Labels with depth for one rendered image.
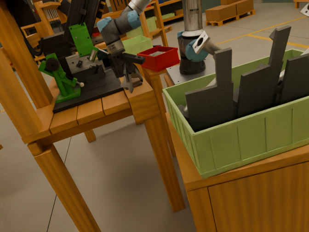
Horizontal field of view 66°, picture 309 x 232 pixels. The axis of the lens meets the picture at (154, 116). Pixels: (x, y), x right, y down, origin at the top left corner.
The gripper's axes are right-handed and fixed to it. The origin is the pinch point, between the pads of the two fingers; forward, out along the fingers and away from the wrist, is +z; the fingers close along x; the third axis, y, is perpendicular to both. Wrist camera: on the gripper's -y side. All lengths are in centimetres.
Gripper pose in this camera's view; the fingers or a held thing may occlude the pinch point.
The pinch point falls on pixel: (138, 87)
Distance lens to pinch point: 121.7
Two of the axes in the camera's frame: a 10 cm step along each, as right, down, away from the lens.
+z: 3.9, 8.5, 3.5
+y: -8.6, 2.1, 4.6
